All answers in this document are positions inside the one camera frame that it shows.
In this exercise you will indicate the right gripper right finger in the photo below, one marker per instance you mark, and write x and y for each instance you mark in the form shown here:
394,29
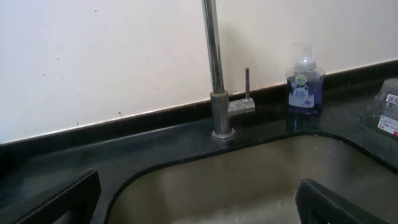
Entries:
323,208

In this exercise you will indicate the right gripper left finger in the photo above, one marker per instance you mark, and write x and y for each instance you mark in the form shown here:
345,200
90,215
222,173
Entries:
56,202

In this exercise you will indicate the steel sink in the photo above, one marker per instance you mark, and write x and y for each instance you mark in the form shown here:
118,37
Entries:
233,180

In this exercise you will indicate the blue soap bottle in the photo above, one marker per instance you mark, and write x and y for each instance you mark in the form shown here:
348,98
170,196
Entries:
304,93

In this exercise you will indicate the clear container with label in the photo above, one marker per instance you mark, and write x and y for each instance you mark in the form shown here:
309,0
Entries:
385,109

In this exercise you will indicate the steel tap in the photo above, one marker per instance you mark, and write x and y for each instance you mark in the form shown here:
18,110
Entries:
214,62

